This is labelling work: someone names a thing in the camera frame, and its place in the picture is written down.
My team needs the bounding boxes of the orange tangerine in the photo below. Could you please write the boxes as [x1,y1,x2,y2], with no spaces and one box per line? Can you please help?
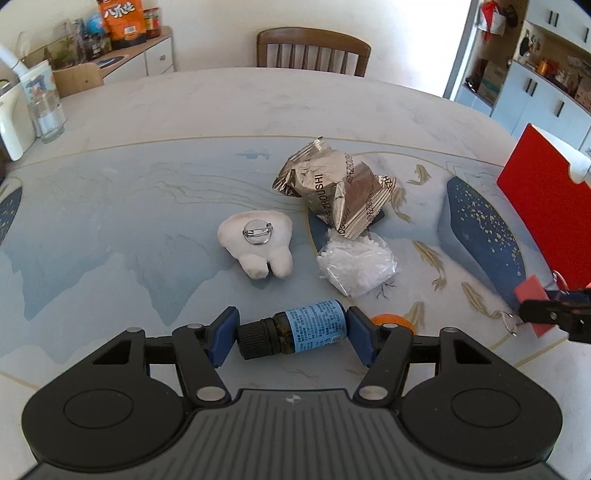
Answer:
[372,313,416,333]

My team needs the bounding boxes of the pink keychain tag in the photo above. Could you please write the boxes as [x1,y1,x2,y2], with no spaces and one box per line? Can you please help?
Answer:
[501,275,558,337]

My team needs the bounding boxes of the brown bottle blue label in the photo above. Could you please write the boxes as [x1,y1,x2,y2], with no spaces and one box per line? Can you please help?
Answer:
[236,300,348,360]

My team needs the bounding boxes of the white plush tooth badge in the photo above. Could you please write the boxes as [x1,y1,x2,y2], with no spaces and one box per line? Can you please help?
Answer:
[217,210,294,280]

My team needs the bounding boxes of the clear bag white pellets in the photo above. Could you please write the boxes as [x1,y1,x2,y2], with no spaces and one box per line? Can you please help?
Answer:
[317,230,398,298]

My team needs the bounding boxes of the red storage box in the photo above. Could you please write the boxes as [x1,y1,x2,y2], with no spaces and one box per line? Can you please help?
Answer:
[497,124,591,290]

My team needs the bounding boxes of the silver foil snack bag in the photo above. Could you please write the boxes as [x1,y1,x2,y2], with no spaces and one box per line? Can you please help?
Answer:
[273,137,397,240]

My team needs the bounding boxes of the light blue cabinet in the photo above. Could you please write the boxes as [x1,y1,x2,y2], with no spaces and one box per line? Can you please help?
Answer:
[455,63,590,154]

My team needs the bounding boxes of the white kettle appliance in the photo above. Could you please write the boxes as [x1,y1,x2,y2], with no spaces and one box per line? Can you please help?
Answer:
[0,45,37,163]

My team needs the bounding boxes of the clear drinking glass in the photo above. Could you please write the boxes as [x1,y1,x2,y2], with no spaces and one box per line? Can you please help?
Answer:
[29,91,66,143]

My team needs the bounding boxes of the white sideboard cabinet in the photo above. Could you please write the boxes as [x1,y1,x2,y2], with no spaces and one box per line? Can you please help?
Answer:
[94,26,176,85]

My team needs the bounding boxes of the small wooden box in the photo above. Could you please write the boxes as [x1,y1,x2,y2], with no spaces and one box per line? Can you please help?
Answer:
[53,62,104,98]

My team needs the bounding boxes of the printed paper cup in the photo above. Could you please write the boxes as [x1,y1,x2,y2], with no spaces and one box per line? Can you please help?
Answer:
[19,60,60,108]

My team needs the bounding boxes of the wooden chair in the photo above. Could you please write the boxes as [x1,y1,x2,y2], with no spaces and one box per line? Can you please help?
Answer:
[256,27,372,77]

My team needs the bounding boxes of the red lid jar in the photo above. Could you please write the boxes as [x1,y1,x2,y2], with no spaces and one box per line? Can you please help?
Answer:
[143,7,161,39]

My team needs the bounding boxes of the orange snack bag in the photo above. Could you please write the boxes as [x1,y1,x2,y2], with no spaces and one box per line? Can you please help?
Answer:
[97,0,147,50]

